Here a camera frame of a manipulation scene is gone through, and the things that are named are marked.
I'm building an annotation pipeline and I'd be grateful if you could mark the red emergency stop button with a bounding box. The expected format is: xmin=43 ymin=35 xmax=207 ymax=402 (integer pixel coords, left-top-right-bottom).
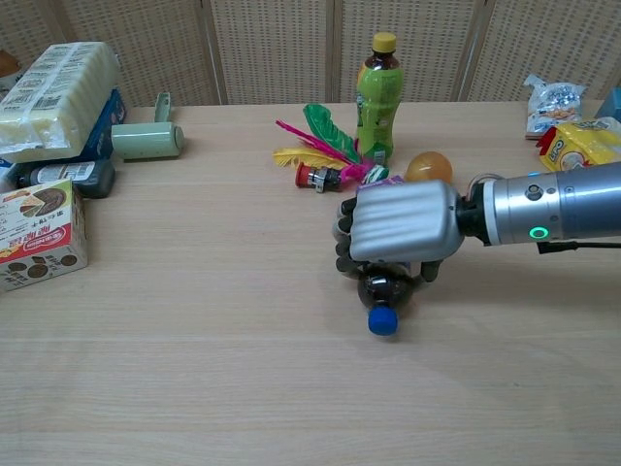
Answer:
xmin=294 ymin=163 xmax=351 ymax=194

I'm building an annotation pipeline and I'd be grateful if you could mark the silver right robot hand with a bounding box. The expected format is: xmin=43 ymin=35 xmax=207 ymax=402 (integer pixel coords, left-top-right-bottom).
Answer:
xmin=332 ymin=179 xmax=463 ymax=283

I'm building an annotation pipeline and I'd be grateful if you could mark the brown round object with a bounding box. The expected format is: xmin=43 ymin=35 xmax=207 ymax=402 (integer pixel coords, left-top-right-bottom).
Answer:
xmin=0 ymin=48 xmax=23 ymax=91

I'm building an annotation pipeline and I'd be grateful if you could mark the orange plastic ball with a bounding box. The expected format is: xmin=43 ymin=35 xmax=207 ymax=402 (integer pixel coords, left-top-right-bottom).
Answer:
xmin=405 ymin=150 xmax=455 ymax=185

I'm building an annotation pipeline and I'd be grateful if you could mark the blue packaged box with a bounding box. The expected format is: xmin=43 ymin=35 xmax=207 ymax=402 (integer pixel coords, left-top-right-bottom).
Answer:
xmin=77 ymin=88 xmax=128 ymax=162

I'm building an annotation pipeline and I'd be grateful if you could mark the yellow snack bag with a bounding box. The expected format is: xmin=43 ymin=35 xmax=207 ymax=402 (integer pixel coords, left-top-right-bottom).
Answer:
xmin=535 ymin=118 xmax=621 ymax=173

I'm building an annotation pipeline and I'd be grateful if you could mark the light blue box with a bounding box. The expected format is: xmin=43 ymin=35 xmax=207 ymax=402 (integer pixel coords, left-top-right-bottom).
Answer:
xmin=594 ymin=85 xmax=621 ymax=122

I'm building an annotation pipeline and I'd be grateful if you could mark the small purple box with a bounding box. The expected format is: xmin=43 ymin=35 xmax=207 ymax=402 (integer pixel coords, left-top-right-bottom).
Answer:
xmin=356 ymin=174 xmax=406 ymax=189

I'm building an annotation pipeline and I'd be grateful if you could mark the colourful feather shuttlecock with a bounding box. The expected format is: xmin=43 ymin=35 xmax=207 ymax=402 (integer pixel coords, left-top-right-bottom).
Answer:
xmin=271 ymin=102 xmax=371 ymax=183

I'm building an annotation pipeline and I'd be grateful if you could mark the green tea bottle yellow cap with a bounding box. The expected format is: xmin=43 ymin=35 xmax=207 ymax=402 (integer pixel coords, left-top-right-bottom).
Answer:
xmin=355 ymin=32 xmax=406 ymax=166

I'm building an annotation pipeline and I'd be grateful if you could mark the white blue snack bag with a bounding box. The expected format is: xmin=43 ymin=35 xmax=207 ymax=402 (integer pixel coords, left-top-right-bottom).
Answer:
xmin=522 ymin=73 xmax=589 ymax=135

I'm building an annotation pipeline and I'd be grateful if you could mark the green white wrapped candy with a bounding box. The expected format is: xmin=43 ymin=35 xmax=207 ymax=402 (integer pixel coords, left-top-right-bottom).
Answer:
xmin=364 ymin=163 xmax=391 ymax=185

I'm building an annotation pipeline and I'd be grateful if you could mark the perforated folding screen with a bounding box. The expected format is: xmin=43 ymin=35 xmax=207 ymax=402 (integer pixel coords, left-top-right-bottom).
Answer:
xmin=0 ymin=0 xmax=621 ymax=107

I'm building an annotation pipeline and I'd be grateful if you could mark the pale green lint roller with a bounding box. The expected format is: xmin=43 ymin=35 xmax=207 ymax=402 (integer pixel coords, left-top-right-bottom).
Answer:
xmin=111 ymin=91 xmax=185 ymax=162

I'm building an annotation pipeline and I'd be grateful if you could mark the cola bottle with blue cap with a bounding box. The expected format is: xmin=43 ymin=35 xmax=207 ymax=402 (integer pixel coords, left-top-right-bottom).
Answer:
xmin=356 ymin=261 xmax=423 ymax=338

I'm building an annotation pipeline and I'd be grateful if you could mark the cookie box with red print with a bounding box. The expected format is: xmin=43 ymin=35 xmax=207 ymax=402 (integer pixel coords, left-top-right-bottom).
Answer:
xmin=0 ymin=179 xmax=90 ymax=294

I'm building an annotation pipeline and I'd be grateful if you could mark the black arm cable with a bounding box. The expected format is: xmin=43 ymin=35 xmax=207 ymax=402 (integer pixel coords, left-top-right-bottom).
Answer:
xmin=537 ymin=238 xmax=621 ymax=254

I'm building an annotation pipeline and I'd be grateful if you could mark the dark grey lying bottle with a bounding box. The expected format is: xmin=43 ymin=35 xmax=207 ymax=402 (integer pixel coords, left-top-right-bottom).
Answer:
xmin=16 ymin=158 xmax=117 ymax=200

